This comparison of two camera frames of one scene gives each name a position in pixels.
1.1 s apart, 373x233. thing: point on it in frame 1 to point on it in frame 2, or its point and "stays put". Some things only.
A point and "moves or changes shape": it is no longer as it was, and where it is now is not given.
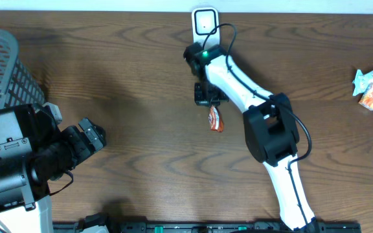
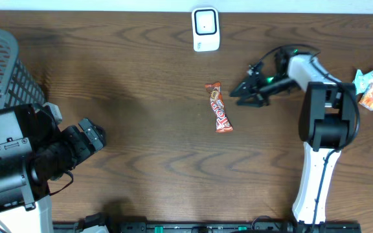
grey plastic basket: x=5 y=79 stays put
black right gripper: x=201 y=100 to x=254 y=83
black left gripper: x=87 y=135 stays put
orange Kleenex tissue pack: x=372 y=96 stays put
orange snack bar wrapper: x=215 y=120 moves or changes shape
